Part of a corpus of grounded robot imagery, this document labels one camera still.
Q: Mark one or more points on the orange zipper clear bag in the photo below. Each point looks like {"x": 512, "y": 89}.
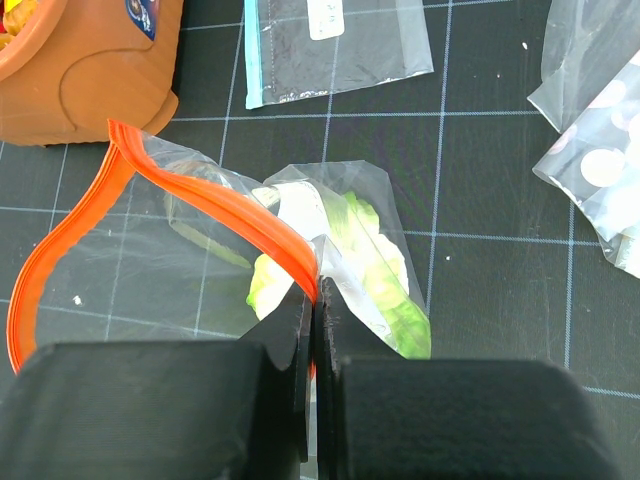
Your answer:
{"x": 168, "y": 245}

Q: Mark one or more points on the blue zipper clear bag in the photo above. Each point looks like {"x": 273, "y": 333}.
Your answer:
{"x": 300, "y": 49}

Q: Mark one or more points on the polka dot zip bag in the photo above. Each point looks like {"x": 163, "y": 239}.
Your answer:
{"x": 595, "y": 162}

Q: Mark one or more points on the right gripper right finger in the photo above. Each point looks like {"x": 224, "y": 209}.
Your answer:
{"x": 381, "y": 416}

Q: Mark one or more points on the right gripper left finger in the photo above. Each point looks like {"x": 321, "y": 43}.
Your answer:
{"x": 180, "y": 409}

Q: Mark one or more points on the clear crumpled plastic bag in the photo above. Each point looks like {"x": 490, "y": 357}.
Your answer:
{"x": 586, "y": 43}

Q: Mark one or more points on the toy cauliflower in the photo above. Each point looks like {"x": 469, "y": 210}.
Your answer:
{"x": 343, "y": 231}

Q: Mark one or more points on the orange plastic basket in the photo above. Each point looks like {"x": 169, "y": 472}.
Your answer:
{"x": 67, "y": 67}

